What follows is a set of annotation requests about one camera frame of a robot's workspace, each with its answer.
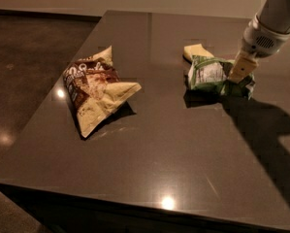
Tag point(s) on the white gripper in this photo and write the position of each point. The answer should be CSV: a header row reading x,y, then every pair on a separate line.
x,y
260,42

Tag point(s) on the green jalapeno chip bag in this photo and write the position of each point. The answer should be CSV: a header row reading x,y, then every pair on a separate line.
x,y
209,74

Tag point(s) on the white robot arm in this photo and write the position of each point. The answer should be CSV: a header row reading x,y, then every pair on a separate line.
x,y
275,6

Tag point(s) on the yellow sponge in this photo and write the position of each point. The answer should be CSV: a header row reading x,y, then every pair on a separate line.
x,y
195,50

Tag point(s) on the brown and cream chip bag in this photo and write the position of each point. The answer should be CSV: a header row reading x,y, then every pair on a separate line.
x,y
95,89

